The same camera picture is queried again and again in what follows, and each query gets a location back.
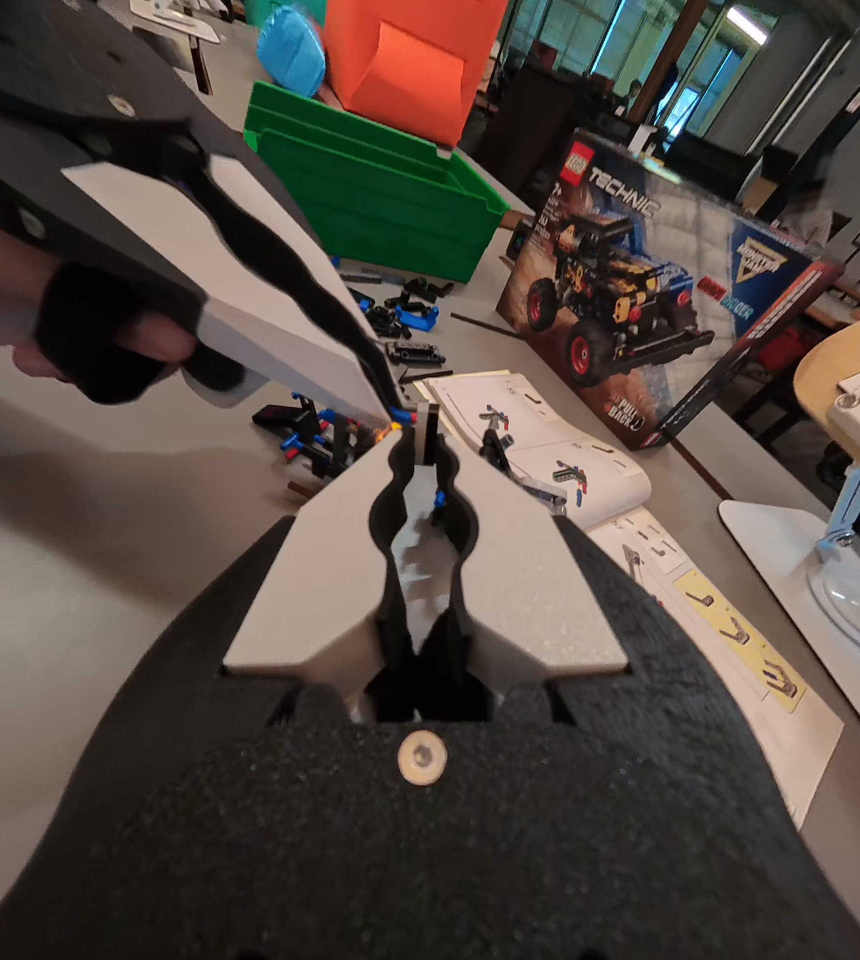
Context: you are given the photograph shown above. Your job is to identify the lego set box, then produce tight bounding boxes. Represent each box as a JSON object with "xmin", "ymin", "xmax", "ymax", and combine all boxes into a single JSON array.
[{"xmin": 496, "ymin": 129, "xmax": 848, "ymax": 451}]

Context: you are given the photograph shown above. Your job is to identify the long black lego axle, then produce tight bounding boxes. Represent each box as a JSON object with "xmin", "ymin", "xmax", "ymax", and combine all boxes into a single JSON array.
[{"xmin": 449, "ymin": 310, "xmax": 530, "ymax": 341}]

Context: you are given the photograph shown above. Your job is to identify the lego pieces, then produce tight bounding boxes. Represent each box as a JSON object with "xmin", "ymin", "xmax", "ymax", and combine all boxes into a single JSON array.
[{"xmin": 334, "ymin": 255, "xmax": 457, "ymax": 385}]

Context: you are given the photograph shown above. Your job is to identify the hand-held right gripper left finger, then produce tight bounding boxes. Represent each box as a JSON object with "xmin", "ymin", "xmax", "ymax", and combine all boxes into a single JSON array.
[{"xmin": 221, "ymin": 429, "xmax": 419, "ymax": 687}]

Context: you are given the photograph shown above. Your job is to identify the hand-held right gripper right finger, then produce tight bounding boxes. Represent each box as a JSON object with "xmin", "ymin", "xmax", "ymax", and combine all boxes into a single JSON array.
[{"xmin": 430, "ymin": 431, "xmax": 631, "ymax": 691}]

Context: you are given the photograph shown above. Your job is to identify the blue bag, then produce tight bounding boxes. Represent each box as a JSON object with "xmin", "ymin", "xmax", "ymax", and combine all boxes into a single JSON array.
[{"xmin": 255, "ymin": 6, "xmax": 328, "ymax": 99}]

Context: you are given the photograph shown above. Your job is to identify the white stand base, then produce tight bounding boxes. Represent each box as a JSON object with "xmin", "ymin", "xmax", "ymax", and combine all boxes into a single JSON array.
[{"xmin": 718, "ymin": 463, "xmax": 860, "ymax": 774}]

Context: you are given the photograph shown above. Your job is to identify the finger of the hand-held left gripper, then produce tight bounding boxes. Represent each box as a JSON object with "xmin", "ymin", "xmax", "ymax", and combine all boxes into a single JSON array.
[
  {"xmin": 61, "ymin": 159, "xmax": 401, "ymax": 426},
  {"xmin": 175, "ymin": 135, "xmax": 402, "ymax": 410}
]

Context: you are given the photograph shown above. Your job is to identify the orange box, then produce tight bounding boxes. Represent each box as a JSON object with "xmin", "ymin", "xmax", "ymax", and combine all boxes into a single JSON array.
[{"xmin": 321, "ymin": 0, "xmax": 511, "ymax": 149}]

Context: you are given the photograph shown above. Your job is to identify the black lego assembly with orange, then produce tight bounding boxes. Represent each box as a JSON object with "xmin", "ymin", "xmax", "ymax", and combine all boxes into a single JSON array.
[{"xmin": 251, "ymin": 392, "xmax": 405, "ymax": 485}]

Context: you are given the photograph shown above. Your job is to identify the green container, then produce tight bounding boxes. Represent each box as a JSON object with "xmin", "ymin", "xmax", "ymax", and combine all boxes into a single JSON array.
[{"xmin": 244, "ymin": 0, "xmax": 326, "ymax": 31}]

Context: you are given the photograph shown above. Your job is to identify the instruction sheet with yellow panel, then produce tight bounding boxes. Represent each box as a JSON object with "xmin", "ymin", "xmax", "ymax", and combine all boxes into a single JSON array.
[{"xmin": 586, "ymin": 508, "xmax": 845, "ymax": 828}]

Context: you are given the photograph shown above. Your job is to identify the wooden stand board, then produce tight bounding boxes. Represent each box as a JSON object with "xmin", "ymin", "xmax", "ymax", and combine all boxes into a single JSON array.
[{"xmin": 793, "ymin": 298, "xmax": 860, "ymax": 515}]

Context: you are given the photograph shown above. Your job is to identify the stacked green plastic bins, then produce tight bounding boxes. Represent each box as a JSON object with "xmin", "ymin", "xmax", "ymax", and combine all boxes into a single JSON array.
[{"xmin": 242, "ymin": 81, "xmax": 512, "ymax": 285}]

